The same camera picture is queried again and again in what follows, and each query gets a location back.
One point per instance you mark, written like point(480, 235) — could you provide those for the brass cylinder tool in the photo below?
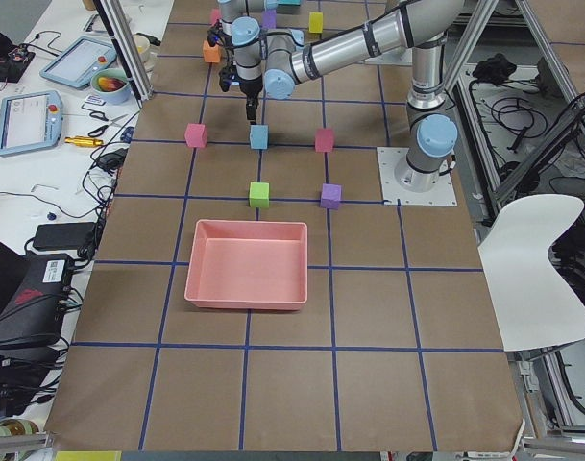
point(84, 141)

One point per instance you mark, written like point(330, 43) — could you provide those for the teach pendant near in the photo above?
point(30, 122)

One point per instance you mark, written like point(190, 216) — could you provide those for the pink block front right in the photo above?
point(215, 16)

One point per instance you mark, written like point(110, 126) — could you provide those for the yellow block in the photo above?
point(316, 22)

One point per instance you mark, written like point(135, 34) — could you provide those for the purple block near teal tray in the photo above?
point(269, 19)

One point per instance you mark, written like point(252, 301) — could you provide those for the teal plastic tray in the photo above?
point(289, 6)

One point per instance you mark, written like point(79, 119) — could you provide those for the black power adapter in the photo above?
point(68, 236)

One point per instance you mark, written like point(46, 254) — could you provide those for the light blue block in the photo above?
point(259, 137)

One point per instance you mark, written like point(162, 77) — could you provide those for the aluminium frame post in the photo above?
point(118, 30)

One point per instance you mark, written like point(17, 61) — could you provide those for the orange block front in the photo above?
point(211, 53)

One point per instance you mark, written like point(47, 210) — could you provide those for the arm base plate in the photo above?
point(397, 57)
point(401, 185)

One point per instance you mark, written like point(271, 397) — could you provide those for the black computer box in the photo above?
point(32, 288)

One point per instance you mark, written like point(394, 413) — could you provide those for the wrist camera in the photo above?
point(228, 77)
point(216, 36)

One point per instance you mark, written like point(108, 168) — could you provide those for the blue bowl with fruit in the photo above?
point(111, 85)

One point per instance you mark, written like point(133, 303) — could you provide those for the teach pendant far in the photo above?
point(76, 66)

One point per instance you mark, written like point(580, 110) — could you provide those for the teach pendant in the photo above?
point(76, 66)
point(30, 122)

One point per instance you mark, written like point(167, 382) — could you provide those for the white chair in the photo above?
point(534, 306)

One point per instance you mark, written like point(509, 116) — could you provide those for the cream bowl with lemon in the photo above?
point(143, 48)

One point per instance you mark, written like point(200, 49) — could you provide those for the pink block front left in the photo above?
point(195, 135)

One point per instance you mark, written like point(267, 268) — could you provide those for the black scissors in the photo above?
point(106, 122)

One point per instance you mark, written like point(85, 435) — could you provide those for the pink block back left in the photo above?
point(324, 140)

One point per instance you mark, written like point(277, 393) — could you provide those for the purple block near pink tray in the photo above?
point(331, 196)

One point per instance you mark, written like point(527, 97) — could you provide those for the pink plastic tray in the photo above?
point(258, 265)

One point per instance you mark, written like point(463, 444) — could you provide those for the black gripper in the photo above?
point(250, 88)

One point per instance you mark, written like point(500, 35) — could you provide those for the green block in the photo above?
point(259, 195)

